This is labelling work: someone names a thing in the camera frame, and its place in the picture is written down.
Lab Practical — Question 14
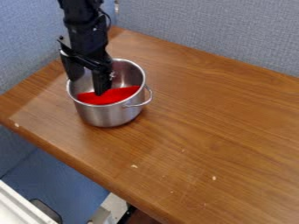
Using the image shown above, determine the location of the red cloth object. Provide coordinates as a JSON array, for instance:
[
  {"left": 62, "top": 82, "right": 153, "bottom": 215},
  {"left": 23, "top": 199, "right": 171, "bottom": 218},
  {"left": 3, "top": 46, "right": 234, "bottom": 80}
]
[{"left": 78, "top": 86, "right": 141, "bottom": 105}]

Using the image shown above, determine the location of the white appliance lower left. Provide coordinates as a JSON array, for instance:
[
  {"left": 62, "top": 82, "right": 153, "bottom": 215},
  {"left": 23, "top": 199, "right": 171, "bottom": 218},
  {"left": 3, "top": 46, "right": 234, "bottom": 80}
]
[{"left": 0, "top": 180, "right": 59, "bottom": 224}]

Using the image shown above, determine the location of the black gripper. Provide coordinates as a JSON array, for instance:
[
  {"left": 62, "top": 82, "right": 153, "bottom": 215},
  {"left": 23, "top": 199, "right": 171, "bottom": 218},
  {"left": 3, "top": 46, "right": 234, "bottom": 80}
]
[{"left": 59, "top": 17, "right": 113, "bottom": 95}]

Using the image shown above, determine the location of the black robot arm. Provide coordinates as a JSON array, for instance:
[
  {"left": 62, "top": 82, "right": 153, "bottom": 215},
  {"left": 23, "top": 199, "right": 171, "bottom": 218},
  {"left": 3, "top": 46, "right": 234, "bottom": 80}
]
[{"left": 58, "top": 0, "right": 113, "bottom": 95}]

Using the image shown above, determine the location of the white table leg bracket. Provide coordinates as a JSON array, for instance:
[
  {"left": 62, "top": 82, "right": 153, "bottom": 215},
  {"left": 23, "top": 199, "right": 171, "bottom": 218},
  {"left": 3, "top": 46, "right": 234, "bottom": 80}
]
[{"left": 87, "top": 192, "right": 129, "bottom": 224}]

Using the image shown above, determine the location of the metal pot with handles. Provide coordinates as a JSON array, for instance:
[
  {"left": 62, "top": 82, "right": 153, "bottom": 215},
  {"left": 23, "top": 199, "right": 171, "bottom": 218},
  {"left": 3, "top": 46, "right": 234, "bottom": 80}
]
[{"left": 66, "top": 59, "right": 154, "bottom": 128}]

